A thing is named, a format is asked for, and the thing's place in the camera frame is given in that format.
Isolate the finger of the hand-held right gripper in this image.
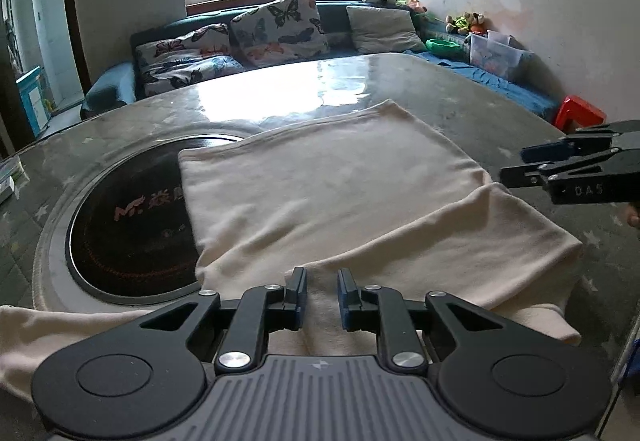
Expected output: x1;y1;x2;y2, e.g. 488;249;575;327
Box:
500;148;618;190
520;120;640;163

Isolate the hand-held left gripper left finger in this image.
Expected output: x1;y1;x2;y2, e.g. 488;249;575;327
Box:
137;266;308;374

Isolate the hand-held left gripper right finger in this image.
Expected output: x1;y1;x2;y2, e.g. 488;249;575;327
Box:
337;267;506;374

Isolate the cream garment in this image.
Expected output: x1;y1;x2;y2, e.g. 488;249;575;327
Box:
0;98;583;404

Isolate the tall red plastic stool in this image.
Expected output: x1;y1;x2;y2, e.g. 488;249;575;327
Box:
555;95;607;132

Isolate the blue sofa blanket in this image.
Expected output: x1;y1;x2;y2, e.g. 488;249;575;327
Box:
405;48;561;122

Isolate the clear plastic storage box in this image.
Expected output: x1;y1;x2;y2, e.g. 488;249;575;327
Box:
467;30;531;82

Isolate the green plastic bowl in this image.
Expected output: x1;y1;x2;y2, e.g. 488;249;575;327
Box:
426;39;463;56

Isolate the round black induction cooktop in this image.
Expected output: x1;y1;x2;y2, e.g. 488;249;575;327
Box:
32;124;261;313

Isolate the beige cushion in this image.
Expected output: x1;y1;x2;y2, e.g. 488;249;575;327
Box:
346;5;427;54

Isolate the blue corner sofa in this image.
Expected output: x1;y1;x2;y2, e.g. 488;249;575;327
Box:
80;0;561;122

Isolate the flat butterfly print cushion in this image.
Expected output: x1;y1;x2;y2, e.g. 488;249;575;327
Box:
134;24;246;98

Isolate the large butterfly print cushion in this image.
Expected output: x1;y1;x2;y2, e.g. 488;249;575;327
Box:
230;0;331;68

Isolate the small white green box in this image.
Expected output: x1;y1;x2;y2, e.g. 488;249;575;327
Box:
0;157;23;204

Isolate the blue toy box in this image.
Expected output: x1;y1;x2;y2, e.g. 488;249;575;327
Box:
15;66;51;137

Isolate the dark wooden door frame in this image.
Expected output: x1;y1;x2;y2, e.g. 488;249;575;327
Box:
59;0;93;94

